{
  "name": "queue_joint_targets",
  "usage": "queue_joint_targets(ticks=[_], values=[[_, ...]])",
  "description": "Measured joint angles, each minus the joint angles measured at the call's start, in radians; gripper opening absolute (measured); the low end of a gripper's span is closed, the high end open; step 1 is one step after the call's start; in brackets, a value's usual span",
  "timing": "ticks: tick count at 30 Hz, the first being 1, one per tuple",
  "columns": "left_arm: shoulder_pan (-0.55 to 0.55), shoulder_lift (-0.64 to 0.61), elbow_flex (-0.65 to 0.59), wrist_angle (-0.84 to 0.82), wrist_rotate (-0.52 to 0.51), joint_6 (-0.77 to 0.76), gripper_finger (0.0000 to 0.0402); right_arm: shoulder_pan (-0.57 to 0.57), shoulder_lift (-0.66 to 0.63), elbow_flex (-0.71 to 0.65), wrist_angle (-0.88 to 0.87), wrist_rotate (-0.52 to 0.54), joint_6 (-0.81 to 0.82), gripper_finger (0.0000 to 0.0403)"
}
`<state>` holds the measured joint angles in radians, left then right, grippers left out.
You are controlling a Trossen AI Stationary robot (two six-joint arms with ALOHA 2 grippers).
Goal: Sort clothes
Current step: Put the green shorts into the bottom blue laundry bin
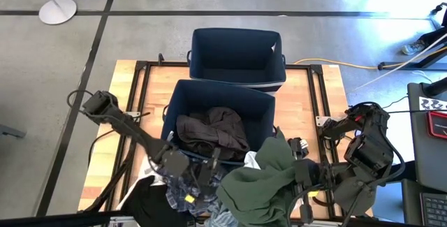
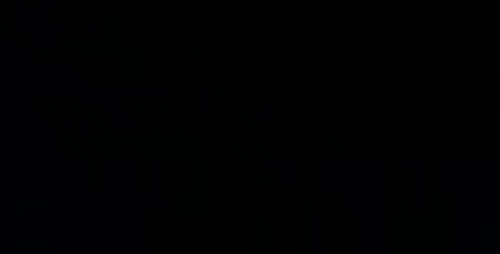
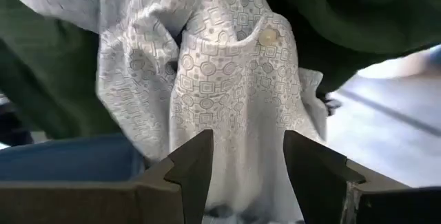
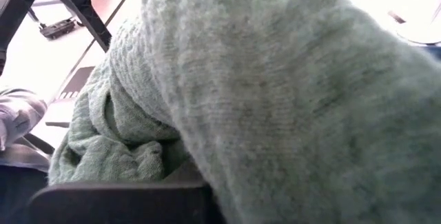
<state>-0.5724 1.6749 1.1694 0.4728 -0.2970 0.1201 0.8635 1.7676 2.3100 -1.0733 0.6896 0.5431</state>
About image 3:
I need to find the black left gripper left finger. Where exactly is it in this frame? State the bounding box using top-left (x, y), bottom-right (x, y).
top-left (0, 129), bottom-right (214, 224)

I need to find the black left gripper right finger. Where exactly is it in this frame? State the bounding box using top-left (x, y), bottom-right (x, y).
top-left (283, 130), bottom-right (441, 224)

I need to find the blue garment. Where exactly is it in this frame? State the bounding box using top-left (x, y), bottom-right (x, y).
top-left (0, 134), bottom-right (145, 183)

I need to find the white geometric patterned shirt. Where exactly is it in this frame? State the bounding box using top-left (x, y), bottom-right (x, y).
top-left (0, 0), bottom-right (328, 224)

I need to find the dark green garment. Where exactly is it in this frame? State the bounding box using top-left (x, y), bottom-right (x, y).
top-left (0, 0), bottom-right (441, 141)

